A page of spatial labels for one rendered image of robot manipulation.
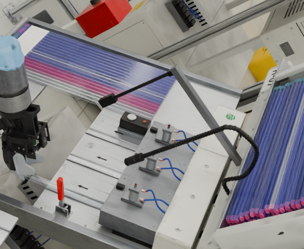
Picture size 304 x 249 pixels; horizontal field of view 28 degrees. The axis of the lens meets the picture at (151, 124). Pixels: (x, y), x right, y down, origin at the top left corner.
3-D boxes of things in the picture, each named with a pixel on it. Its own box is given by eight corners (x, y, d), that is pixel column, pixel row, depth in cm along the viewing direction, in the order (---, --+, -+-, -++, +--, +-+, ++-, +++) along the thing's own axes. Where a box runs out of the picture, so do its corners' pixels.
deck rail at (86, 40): (24, 36, 198) (25, 19, 194) (28, 33, 200) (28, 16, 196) (236, 109, 186) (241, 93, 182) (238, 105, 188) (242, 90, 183)
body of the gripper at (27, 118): (35, 162, 136) (26, 118, 129) (1, 155, 139) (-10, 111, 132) (51, 142, 142) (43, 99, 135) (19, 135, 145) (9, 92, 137)
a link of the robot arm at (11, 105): (-15, 95, 129) (6, 74, 135) (-10, 112, 132) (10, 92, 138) (17, 101, 127) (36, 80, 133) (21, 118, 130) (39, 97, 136)
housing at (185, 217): (145, 272, 139) (155, 232, 129) (207, 141, 175) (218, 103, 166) (179, 285, 137) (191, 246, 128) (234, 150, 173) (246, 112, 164)
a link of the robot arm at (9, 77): (-4, 28, 129) (28, 37, 125) (6, 73, 135) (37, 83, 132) (-30, 46, 124) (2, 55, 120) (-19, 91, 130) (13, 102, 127)
